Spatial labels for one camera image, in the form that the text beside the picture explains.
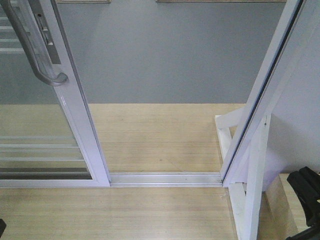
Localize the white framed sliding glass door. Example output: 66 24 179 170
0 0 111 188

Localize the white fixed glass door panel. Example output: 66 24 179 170
0 8 24 55

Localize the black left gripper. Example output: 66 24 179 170
0 218 7 238

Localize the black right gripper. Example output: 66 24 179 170
287 166 320 240

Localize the aluminium floor door track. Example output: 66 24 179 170
110 172 223 188

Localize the grey metal door handle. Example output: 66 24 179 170
0 0 68 87

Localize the white diagonal support brace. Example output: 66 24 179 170
214 107 271 240

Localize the white door frame post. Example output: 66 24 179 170
215 0 320 187

